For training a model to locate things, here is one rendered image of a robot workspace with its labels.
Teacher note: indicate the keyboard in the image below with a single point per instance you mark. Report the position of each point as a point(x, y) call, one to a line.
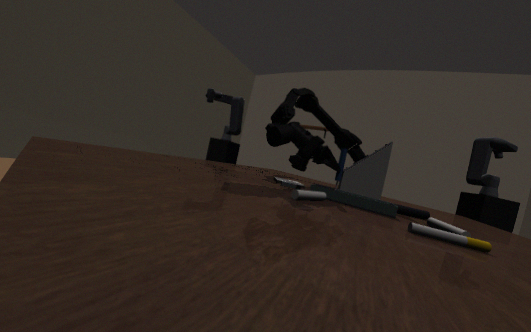
point(356, 200)

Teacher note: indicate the white cylinder with yellow tip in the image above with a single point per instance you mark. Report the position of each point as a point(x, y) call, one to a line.
point(449, 237)

